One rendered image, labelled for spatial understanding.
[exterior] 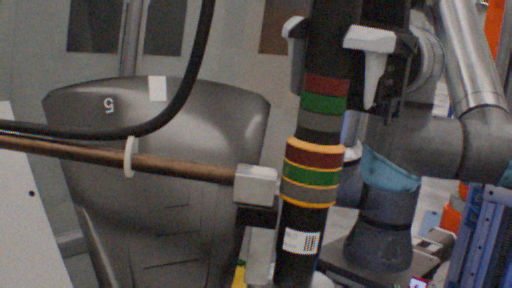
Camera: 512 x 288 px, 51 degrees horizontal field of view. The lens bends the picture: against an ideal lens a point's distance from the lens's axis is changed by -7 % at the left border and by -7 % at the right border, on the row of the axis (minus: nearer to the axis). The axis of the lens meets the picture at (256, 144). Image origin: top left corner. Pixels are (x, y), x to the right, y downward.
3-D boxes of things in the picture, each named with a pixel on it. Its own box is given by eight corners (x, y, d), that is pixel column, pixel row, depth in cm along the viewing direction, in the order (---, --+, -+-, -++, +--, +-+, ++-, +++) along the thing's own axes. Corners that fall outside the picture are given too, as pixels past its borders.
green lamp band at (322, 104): (299, 109, 39) (302, 92, 39) (298, 102, 43) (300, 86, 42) (347, 117, 39) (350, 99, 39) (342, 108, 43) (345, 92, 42)
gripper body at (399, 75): (388, 128, 45) (417, 114, 56) (406, 22, 43) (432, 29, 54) (302, 109, 48) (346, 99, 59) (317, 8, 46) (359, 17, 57)
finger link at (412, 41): (413, 57, 40) (418, 54, 48) (416, 36, 39) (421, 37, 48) (349, 45, 41) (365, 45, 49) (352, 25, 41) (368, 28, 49)
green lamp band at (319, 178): (281, 181, 40) (284, 165, 40) (281, 165, 44) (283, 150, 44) (342, 190, 40) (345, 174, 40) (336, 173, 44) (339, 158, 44)
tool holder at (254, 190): (216, 306, 41) (232, 181, 39) (225, 266, 48) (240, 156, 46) (336, 323, 41) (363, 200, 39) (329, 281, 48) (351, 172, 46)
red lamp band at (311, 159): (284, 164, 40) (286, 147, 39) (284, 149, 44) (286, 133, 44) (345, 173, 40) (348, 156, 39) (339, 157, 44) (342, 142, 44)
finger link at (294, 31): (280, 101, 39) (342, 97, 46) (292, 15, 38) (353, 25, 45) (244, 93, 41) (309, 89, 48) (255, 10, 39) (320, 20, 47)
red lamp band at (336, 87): (302, 91, 39) (305, 73, 39) (301, 85, 42) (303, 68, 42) (350, 98, 39) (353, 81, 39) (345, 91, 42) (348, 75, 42)
